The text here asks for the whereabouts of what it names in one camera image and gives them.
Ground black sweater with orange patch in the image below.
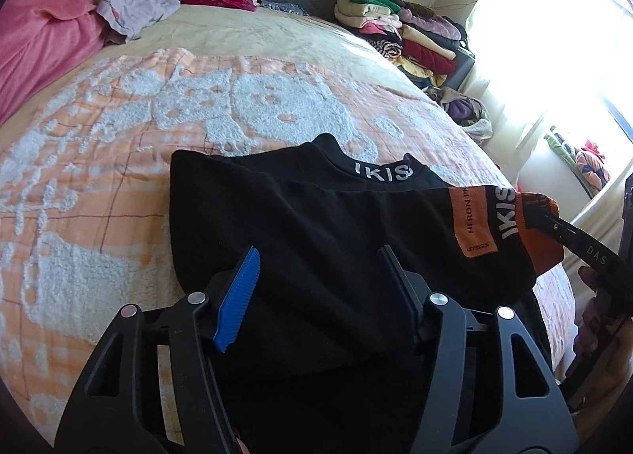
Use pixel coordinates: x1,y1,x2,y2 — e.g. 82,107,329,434
169,134,563,453

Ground colourful clothes by window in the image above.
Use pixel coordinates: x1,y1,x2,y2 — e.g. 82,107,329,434
544,125,610,198

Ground bag of purple clothes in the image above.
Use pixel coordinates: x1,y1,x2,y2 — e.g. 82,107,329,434
425,87,493,144

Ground stack of folded clothes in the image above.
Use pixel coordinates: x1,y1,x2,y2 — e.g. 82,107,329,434
334,0,475,90

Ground person's right hand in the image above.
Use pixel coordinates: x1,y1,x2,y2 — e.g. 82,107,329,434
567,264,633,440

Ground orange white plush blanket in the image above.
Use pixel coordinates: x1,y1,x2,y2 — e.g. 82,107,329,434
1,48,571,452

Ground white curtain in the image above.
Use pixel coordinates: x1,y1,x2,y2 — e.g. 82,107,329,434
464,0,632,246

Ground beige bed sheet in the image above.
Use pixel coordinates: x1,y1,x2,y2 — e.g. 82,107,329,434
97,3,427,100

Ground dark patterned pillow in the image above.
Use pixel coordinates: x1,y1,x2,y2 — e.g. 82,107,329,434
259,0,309,17

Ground pink blanket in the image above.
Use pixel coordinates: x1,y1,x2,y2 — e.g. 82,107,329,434
1,0,110,122

